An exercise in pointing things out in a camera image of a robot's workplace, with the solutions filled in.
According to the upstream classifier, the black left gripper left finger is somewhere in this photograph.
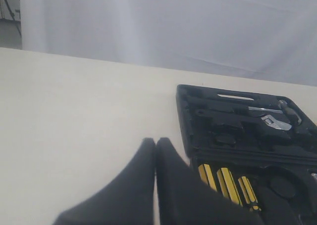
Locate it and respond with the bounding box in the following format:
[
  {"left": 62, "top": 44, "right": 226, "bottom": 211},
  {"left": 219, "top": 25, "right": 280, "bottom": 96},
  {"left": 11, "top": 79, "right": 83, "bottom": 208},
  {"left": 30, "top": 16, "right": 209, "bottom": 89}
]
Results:
[{"left": 54, "top": 138, "right": 156, "bottom": 225}]

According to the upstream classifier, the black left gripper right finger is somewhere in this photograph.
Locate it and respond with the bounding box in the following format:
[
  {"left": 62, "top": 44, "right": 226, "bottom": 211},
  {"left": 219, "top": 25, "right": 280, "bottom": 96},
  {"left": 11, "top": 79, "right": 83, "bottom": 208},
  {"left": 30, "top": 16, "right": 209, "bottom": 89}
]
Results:
[{"left": 156, "top": 138, "right": 263, "bottom": 225}]

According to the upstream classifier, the black plastic tool case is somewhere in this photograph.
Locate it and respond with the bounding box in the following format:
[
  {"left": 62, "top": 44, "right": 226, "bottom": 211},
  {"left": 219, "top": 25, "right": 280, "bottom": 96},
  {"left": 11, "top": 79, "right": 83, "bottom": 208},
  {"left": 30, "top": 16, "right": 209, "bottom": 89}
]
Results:
[{"left": 176, "top": 84, "right": 317, "bottom": 225}]

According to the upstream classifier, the large yellow black screwdriver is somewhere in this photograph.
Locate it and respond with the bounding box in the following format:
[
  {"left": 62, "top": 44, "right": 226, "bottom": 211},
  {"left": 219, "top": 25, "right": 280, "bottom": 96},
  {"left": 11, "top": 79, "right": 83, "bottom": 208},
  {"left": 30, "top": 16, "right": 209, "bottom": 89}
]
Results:
[{"left": 198, "top": 164, "right": 217, "bottom": 191}]

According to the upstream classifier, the middle yellow black screwdriver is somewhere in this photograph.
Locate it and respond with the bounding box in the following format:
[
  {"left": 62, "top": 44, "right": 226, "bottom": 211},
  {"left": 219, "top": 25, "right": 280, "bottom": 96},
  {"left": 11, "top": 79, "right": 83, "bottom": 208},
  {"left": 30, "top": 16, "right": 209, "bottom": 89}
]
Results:
[{"left": 216, "top": 168, "right": 243, "bottom": 207}]

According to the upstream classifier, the small yellow black screwdriver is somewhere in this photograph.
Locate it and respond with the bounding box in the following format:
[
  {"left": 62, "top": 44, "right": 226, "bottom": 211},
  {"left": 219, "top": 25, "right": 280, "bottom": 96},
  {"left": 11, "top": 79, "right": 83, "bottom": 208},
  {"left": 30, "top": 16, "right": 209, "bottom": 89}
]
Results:
[{"left": 238, "top": 176, "right": 261, "bottom": 212}]

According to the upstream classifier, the silver adjustable wrench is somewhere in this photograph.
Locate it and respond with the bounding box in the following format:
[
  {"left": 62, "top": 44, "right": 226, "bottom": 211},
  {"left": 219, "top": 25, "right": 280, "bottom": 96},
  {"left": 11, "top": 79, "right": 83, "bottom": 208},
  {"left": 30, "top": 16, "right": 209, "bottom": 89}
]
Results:
[{"left": 261, "top": 114, "right": 292, "bottom": 131}]

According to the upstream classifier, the claw hammer black handle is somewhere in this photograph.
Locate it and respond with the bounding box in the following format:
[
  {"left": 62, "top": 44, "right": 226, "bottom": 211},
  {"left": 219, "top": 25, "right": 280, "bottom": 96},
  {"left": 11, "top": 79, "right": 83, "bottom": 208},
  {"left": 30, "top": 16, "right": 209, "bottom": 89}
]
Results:
[{"left": 206, "top": 100, "right": 302, "bottom": 126}]

